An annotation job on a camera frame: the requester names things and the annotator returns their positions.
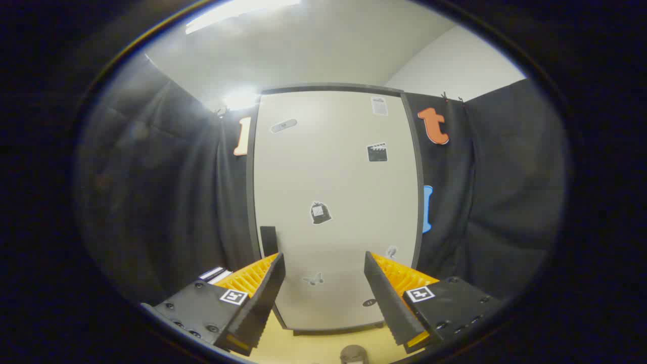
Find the brown fuzzy shoe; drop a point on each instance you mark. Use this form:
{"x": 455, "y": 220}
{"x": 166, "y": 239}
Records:
{"x": 353, "y": 354}

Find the black backdrop cloth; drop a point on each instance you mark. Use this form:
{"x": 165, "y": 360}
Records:
{"x": 151, "y": 202}

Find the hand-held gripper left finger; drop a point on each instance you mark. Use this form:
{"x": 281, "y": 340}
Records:
{"x": 263, "y": 303}

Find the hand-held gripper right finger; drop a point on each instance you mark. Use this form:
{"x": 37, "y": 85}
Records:
{"x": 389, "y": 303}

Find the dark-spined book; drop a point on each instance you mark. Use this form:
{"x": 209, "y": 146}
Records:
{"x": 211, "y": 273}

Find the grey shoe cabinet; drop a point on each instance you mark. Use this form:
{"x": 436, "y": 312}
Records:
{"x": 250, "y": 192}

